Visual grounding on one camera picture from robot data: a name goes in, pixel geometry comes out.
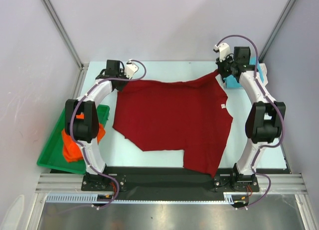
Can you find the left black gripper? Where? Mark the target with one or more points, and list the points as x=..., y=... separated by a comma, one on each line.
x=122, y=72

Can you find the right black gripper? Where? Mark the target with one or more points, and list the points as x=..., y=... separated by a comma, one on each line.
x=223, y=70

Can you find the dark red t-shirt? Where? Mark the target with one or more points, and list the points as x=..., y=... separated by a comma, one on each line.
x=191, y=116

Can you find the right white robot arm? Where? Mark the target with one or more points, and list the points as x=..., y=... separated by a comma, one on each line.
x=265, y=120

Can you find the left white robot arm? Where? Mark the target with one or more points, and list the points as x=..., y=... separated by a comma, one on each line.
x=82, y=125

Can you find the folded cyan t-shirt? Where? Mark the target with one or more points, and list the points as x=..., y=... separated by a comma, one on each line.
x=230, y=82

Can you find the folded white t-shirt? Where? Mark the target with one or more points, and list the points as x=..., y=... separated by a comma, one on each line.
x=263, y=69

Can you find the orange t-shirt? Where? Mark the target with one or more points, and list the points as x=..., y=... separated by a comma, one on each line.
x=71, y=151

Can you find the green plastic tray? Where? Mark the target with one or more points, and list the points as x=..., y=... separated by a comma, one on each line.
x=51, y=156

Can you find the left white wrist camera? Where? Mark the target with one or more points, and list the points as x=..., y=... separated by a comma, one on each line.
x=130, y=69

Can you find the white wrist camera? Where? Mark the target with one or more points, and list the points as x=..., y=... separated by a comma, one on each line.
x=223, y=49
x=130, y=69

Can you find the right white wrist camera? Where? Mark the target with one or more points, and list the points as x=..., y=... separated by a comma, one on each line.
x=223, y=49

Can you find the right aluminium corner post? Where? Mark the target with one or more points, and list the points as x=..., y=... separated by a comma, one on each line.
x=278, y=26

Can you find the aluminium corner post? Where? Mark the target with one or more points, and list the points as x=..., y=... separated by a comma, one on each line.
x=278, y=26
x=48, y=5

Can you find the left aluminium corner post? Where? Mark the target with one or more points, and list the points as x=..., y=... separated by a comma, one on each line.
x=48, y=5

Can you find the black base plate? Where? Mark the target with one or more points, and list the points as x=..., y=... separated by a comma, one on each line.
x=172, y=184

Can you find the aluminium front rail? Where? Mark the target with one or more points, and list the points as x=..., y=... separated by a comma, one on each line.
x=71, y=183

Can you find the white slotted cable duct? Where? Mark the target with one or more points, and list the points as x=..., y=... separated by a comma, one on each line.
x=102, y=199

